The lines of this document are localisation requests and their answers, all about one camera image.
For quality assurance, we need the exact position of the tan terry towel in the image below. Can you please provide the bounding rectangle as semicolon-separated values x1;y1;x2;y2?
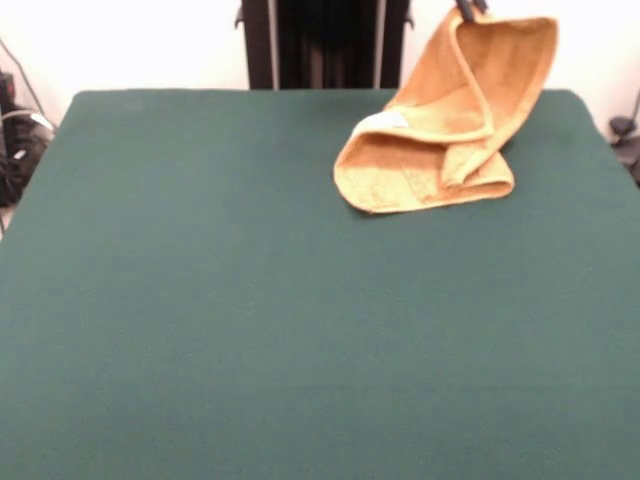
332;8;559;215

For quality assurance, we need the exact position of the dark grey stand base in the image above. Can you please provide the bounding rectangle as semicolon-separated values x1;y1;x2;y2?
608;115;640;189

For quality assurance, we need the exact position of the dark green table cloth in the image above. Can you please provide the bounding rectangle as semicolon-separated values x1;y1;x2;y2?
0;88;640;480

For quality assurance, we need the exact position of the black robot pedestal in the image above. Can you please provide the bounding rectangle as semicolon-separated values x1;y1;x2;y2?
232;0;417;91

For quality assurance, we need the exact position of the black cable pile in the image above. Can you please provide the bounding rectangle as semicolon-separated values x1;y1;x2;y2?
0;104;57;207

